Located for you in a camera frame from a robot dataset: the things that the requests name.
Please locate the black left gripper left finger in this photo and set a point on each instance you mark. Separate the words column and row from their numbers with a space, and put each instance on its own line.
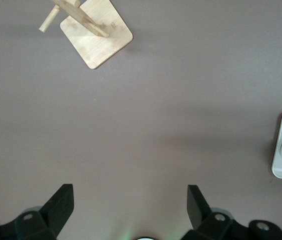
column 56, row 210

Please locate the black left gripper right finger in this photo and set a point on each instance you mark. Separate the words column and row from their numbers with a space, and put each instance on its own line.
column 200, row 215

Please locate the wooden mug stand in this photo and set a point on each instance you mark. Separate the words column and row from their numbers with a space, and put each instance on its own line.
column 100, row 45

